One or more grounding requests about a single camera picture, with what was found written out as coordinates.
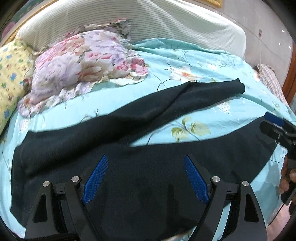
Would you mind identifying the dark navy pants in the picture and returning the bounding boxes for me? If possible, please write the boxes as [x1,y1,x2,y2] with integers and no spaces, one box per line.
[11,79,276,240]

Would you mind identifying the person's right hand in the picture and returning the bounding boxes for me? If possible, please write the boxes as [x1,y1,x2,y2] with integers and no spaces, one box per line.
[278,155,295,194]

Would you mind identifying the plaid cloth beside bed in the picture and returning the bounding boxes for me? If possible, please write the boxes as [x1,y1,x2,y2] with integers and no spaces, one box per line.
[253,64,288,106]

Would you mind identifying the turquoise floral bed sheet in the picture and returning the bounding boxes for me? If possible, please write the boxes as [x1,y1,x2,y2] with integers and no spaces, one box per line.
[1,38,295,237]

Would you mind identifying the white striped padded headboard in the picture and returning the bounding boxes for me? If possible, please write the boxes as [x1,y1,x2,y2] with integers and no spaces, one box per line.
[16,1,246,58]

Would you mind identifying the yellow cartoon bear pillow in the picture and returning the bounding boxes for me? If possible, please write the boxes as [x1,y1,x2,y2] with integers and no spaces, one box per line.
[0,39,34,131]

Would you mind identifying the purple pink floral pillow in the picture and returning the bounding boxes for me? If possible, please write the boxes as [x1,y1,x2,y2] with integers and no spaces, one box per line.
[17,20,148,118]

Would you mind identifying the gold framed landscape painting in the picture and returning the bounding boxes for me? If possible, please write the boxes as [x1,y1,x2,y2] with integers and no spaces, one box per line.
[1,1,57,46]

